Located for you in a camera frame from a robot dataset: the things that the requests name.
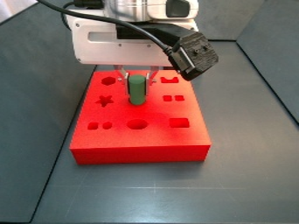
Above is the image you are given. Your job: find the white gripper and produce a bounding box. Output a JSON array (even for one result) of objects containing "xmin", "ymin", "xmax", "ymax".
[{"xmin": 67, "ymin": 16, "xmax": 171, "ymax": 95}]

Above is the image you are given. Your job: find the green cylinder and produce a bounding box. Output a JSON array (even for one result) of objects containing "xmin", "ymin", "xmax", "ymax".
[{"xmin": 128, "ymin": 74, "xmax": 145, "ymax": 105}]

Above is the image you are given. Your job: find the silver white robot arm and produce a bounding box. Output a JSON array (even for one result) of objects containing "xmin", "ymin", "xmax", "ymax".
[{"xmin": 67, "ymin": 0, "xmax": 199, "ymax": 94}]

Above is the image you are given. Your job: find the red foam shape board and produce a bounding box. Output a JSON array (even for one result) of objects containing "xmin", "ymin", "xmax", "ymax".
[{"xmin": 69, "ymin": 70, "xmax": 211, "ymax": 165}]

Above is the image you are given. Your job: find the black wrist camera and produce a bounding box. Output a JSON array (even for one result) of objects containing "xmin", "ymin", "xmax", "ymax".
[{"xmin": 168, "ymin": 31, "xmax": 219, "ymax": 81}]

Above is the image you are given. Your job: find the black camera cable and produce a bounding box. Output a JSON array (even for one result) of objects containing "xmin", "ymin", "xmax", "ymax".
[{"xmin": 36, "ymin": 0, "xmax": 181, "ymax": 56}]

